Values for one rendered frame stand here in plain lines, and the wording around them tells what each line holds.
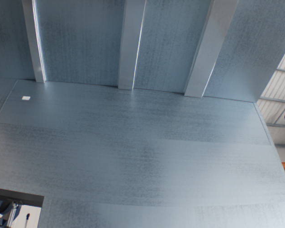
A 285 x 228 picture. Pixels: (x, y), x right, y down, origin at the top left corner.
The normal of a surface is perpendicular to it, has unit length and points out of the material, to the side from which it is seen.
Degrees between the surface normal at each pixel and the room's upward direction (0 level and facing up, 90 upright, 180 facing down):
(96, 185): 90
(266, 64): 180
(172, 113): 90
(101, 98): 90
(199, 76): 180
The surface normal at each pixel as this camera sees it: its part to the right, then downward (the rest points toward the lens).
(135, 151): 0.14, -0.68
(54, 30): 0.00, 0.73
